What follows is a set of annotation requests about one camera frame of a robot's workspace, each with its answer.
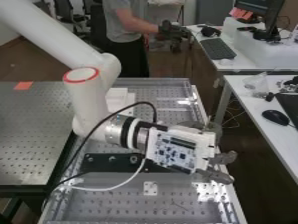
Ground dark grey five-finger robot hand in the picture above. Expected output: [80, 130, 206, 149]
[144, 120, 240, 185]

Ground clear box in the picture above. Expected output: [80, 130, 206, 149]
[37, 77, 250, 224]

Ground black plate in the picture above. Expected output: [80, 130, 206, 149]
[79, 152, 180, 175]

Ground white desk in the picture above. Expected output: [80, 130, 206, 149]
[185, 22, 298, 75]
[214, 73, 298, 188]

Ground black computer mouse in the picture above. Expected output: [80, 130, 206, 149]
[261, 108, 292, 127]

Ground clear plastic bag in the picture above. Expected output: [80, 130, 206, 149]
[242, 71, 270, 98]

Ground black keyboard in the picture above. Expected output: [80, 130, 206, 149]
[198, 37, 238, 61]

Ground black headphones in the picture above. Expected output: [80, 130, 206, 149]
[200, 25, 222, 38]

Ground person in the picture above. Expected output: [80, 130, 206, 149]
[101, 0, 190, 79]

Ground orange tape patch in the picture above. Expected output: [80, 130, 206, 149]
[12, 80, 36, 91]

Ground black office chair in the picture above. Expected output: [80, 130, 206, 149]
[52, 0, 92, 36]

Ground white cable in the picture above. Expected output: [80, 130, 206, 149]
[69, 158, 149, 193]

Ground black cable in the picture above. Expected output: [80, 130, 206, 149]
[40, 100, 160, 214]

